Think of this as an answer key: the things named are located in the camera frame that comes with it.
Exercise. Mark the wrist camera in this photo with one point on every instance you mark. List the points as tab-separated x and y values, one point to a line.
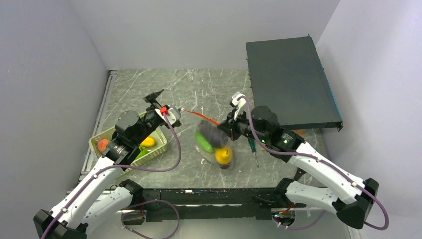
173	115
239	103

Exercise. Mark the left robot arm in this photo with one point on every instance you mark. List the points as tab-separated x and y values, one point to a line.
80	211

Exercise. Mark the aluminium frame rail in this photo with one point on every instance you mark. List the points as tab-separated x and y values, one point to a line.
90	158

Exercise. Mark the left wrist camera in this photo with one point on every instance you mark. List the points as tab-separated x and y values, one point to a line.
173	115

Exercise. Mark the green toy cucumber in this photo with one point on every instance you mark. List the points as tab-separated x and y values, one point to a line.
203	144

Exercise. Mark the green plastic basket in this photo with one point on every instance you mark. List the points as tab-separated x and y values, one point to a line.
154	152

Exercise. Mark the wooden board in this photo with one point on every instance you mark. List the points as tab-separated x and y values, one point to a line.
285	140

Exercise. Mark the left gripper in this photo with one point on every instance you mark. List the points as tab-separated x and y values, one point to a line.
151	98

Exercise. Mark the red toy tomato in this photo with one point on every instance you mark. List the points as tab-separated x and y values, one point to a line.
102	145

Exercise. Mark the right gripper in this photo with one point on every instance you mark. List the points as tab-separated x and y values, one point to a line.
231	126

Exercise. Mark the dark green metal case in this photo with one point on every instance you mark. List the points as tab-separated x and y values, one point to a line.
287	76

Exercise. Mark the clear zip top bag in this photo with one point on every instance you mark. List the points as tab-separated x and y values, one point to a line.
196	117

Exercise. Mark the yellow toy squash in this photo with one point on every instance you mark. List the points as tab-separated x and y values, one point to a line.
148	142

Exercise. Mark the dark purple toy eggplant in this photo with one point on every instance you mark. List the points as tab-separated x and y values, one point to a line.
215	137

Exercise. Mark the black pliers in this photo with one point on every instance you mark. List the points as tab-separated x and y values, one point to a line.
298	174

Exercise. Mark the yellow toy fruit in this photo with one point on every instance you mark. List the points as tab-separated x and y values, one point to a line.
223	155

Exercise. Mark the green handled screwdriver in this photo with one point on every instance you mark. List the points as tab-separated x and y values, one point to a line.
251	143

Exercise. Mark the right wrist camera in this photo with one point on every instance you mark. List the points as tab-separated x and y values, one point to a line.
239	103

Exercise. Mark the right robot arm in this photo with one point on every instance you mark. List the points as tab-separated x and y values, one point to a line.
349	197

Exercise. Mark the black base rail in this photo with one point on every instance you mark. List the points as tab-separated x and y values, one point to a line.
209	203

